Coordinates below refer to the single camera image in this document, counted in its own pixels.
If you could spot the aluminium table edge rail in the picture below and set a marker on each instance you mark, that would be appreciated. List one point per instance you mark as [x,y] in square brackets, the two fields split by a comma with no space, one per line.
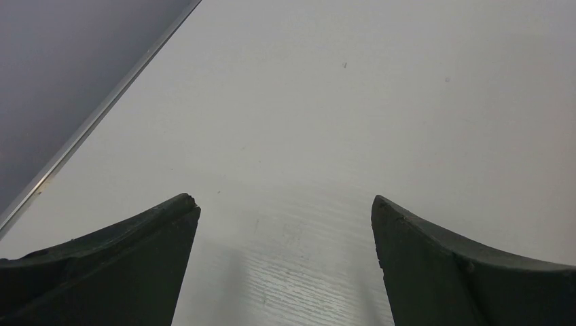
[64,64]

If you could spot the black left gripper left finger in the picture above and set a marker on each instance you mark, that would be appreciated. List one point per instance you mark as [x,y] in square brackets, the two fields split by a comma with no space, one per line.
[128,273]

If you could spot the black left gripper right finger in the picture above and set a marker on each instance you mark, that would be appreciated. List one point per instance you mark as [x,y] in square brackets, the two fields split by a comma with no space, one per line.
[434,276]

